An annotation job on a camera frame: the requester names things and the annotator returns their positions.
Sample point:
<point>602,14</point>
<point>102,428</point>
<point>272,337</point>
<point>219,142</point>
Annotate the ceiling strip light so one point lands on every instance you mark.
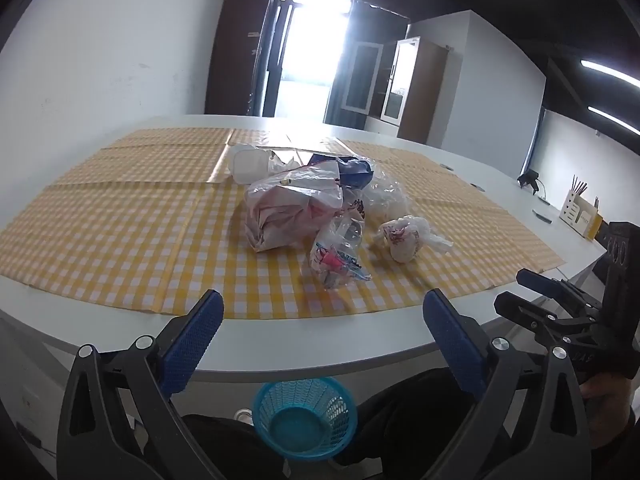
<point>612,119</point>
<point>607,70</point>

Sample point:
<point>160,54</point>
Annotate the white plastic cup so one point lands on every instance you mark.
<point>246,162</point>

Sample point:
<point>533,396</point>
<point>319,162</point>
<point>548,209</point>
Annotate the brown cabinet with glass door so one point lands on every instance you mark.
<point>422,95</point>

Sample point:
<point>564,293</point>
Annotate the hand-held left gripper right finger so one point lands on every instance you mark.
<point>455,345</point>

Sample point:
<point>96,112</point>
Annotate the blue wrapper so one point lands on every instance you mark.
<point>356,172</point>

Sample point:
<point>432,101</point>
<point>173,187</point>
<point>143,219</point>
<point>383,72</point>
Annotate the yellow checkered tablecloth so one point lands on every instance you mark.
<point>125,220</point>

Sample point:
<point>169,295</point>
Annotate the black desk device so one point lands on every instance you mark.
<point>530,181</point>

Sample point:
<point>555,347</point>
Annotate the bundle of pencils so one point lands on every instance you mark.
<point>578,186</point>

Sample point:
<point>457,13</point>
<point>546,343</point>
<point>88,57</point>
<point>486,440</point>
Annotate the dark wooden cabinet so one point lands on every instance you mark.
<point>235,60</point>

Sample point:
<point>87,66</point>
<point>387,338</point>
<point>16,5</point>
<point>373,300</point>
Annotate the small white red-printed bag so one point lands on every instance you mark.
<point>405,240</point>

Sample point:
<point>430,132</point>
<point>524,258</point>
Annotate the blue plastic mesh basket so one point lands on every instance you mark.
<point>300,427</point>

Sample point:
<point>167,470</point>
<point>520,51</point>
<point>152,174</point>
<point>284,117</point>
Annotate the person's right hand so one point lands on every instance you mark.
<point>607,402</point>

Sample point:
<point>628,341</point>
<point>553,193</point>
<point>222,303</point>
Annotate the white curved bar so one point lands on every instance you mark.
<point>243,414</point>

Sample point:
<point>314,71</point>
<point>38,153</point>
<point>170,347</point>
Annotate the clear plastic bag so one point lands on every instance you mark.
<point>387,197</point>

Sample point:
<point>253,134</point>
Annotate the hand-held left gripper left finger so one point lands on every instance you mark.
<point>195,342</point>

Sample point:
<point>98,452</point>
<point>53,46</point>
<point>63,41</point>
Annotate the bright window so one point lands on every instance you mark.
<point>310,50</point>

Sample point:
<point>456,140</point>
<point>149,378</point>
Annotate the large plastic bag with paper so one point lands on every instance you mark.
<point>287,210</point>

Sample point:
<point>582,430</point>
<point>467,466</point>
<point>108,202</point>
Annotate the person's black trousers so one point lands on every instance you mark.
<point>400,410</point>

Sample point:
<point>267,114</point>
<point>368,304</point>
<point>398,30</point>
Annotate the dark glass-door cabinet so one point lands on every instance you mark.
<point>357,85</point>

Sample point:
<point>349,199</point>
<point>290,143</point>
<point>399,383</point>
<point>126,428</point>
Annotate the white and yellow pen holder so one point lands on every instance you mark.
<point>580,215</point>

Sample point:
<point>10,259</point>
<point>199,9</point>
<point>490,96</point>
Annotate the small black flat object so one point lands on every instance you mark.
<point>542,216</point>

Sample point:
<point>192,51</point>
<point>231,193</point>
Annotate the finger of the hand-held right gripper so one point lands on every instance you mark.
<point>540,285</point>
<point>525,316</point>

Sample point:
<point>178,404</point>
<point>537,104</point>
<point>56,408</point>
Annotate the clear wrapper with red print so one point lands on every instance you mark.
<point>336,257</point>

